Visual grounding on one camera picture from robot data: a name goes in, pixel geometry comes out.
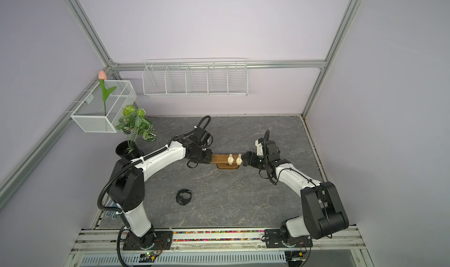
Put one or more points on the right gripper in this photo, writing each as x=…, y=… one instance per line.
x=249, y=158

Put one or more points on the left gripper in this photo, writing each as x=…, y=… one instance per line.
x=207, y=160

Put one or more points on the wooden watch stand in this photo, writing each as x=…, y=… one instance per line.
x=220, y=161

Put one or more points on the beige watch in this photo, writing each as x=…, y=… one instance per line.
x=239, y=160
x=230, y=159

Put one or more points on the black watch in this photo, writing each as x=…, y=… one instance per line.
x=183, y=197

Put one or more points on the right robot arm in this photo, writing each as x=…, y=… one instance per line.
x=323, y=213

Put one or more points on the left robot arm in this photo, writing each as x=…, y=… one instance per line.
x=125, y=191

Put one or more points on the green leafy plant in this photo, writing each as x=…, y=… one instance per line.
x=134, y=124

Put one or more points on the black vase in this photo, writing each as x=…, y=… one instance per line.
x=124, y=150

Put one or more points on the blue patterned cloth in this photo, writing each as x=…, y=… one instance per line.
x=112, y=214

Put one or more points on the white mesh basket left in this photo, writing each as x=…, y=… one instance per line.
x=89, y=114

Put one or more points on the pink tulip flower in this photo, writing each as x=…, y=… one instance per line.
x=106, y=92

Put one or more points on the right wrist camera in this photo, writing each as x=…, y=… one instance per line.
x=260, y=146

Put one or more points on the white wire wall shelf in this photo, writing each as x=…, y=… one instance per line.
x=195, y=77

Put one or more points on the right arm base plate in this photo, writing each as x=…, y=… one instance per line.
x=279, y=238

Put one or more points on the colourful cable strip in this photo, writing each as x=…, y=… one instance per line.
x=216, y=235

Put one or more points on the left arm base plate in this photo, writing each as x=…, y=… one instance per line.
x=153, y=240

